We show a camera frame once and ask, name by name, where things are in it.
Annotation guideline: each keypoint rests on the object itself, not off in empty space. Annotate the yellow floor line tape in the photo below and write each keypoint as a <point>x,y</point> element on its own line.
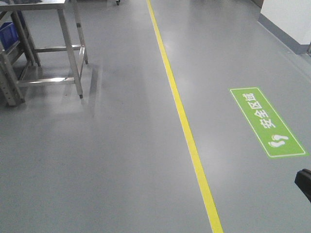
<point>206,193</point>

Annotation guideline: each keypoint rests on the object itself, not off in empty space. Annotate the steel table frame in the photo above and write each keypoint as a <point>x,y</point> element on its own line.
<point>17,60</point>

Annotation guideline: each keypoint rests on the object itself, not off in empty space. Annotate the blue floor bin left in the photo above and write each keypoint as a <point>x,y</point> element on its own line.
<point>8,34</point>

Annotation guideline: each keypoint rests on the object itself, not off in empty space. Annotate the dark object at edge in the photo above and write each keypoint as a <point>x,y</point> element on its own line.
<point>303,181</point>

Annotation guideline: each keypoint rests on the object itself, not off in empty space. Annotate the green floor safety sign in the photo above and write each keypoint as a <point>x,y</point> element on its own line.
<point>271,130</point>

